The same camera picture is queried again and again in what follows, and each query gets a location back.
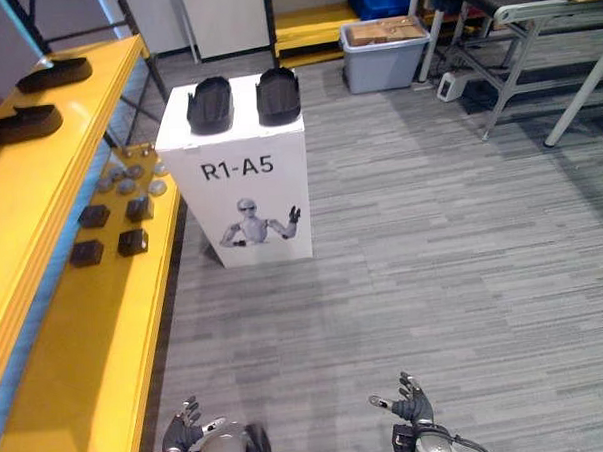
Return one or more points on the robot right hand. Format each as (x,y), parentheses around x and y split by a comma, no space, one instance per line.
(414,407)

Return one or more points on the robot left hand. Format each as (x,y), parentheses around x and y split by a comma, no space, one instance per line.
(181,431)

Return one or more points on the robot right arm silver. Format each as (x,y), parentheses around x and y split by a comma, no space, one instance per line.
(431,444)

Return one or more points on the robot left arm silver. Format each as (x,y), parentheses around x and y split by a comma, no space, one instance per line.
(222,447)

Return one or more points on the yellow metal shelf rack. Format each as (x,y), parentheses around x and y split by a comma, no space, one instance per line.
(59,296)

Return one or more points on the yellow low shelf unit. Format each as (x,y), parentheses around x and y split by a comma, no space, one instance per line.
(315,32)

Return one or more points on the small black block part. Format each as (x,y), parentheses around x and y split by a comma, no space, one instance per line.
(139,209)
(94,216)
(86,253)
(132,243)

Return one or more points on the grey round metal part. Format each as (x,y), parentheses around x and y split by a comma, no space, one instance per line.
(104,184)
(115,171)
(160,168)
(135,170)
(157,187)
(127,186)

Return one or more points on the brass plate with screws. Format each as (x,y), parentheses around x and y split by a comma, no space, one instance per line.
(135,154)

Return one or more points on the white power box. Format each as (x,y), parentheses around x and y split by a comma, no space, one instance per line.
(450,86)

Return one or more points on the grey plastic storage bin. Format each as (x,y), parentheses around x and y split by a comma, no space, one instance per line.
(382,65)

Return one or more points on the cardboard boxes in bin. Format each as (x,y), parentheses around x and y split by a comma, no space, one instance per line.
(385,31)

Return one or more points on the conveyor belt table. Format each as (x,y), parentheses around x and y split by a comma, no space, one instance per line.
(522,16)

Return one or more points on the blue plastic crate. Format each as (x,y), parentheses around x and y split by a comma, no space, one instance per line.
(381,0)

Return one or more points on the white board panel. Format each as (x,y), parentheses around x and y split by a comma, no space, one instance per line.
(225,21)

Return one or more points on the white printed pedestal box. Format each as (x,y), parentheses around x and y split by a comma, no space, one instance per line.
(245,188)

